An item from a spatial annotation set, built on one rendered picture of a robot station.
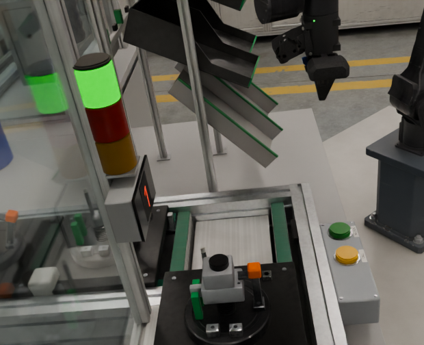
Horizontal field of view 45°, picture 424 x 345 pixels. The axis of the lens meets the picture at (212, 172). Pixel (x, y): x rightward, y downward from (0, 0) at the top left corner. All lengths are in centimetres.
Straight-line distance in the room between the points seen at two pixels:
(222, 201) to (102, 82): 56
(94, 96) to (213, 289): 34
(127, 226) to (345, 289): 40
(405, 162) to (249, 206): 34
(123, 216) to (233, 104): 62
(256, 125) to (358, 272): 49
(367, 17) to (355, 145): 362
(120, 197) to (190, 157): 84
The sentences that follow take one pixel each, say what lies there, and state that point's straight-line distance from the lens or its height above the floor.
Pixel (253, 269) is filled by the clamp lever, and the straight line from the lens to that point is 78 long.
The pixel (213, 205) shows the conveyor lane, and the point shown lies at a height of 96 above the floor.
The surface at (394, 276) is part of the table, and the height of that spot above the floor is 86.
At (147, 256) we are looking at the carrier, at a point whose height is 97.
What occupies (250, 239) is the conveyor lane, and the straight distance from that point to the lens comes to 109.
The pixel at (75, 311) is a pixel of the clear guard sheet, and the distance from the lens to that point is 62.
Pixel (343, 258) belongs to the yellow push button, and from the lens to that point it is 95.
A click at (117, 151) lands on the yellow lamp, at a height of 130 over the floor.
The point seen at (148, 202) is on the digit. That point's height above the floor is 119.
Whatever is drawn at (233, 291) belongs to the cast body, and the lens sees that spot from 79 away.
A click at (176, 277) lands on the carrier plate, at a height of 97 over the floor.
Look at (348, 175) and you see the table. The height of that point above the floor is 86.
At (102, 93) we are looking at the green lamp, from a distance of 65.
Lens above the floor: 161
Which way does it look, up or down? 32 degrees down
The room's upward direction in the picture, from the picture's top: 9 degrees counter-clockwise
